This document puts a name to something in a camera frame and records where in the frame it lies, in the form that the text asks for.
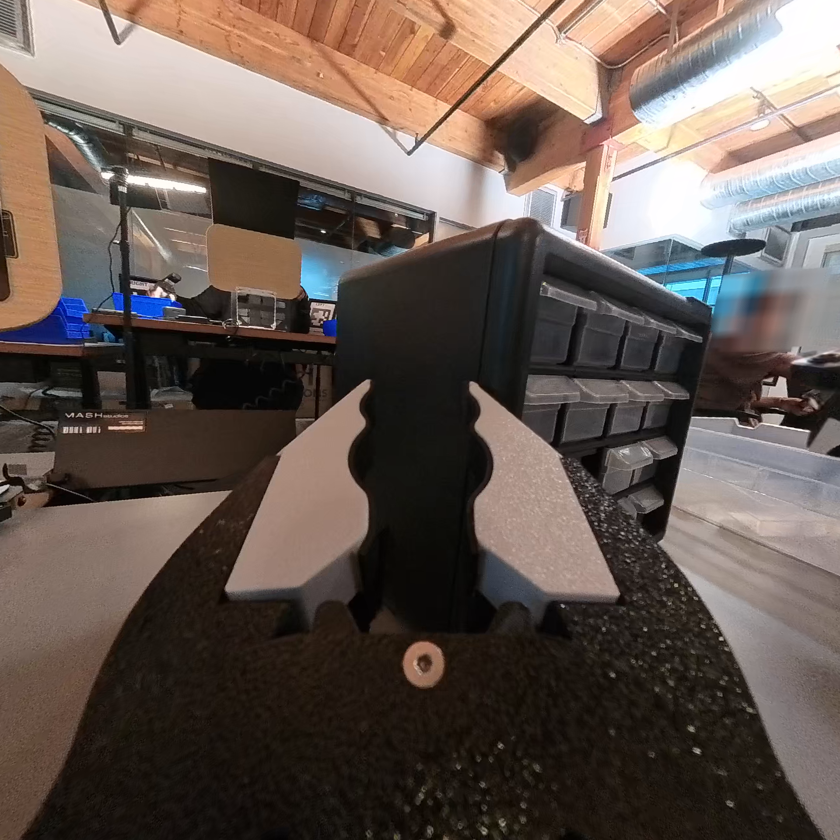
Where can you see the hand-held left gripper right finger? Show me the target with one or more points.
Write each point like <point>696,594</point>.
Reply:
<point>544,525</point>

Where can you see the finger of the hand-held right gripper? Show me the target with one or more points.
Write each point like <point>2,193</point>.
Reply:
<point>830,423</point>

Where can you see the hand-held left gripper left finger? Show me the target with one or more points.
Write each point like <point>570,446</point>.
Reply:
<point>302,525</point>

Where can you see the clear plastic storage bin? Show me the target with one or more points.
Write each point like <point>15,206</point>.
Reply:
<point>754,479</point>

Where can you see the rows of clear cabinet drawers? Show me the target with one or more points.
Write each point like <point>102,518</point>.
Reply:
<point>590,341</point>

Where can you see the black drawer cabinet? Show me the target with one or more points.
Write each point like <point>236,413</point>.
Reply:
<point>420,341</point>

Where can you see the brown MASH cardboard box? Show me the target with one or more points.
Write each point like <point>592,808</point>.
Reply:
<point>197,453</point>

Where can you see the round black lamp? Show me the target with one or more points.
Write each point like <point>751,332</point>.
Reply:
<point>733,248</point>

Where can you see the printed marker sign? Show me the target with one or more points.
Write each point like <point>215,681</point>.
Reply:
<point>323,315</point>
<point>141,285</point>

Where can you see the clear acrylic stand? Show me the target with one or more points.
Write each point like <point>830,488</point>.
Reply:
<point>256,308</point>

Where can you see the wooden desk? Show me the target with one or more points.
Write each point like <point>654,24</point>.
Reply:
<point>59,348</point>
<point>197,328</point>

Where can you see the wooden rounded board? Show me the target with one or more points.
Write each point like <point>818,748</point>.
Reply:
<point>29,197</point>
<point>253,259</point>

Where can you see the black tripod stand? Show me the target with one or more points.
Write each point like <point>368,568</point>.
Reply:
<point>128,295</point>

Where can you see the stack of blue bins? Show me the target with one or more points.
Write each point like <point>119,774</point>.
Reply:
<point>46,321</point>

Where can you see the black screen panel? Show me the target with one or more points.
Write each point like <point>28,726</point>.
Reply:
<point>253,193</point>

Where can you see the silver air duct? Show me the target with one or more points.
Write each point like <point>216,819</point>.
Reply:
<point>774,180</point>
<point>709,59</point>

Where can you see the white wall vent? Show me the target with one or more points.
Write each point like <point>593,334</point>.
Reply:
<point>541,205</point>
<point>16,26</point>

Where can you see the wooden post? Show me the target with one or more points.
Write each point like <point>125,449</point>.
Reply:
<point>596,197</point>

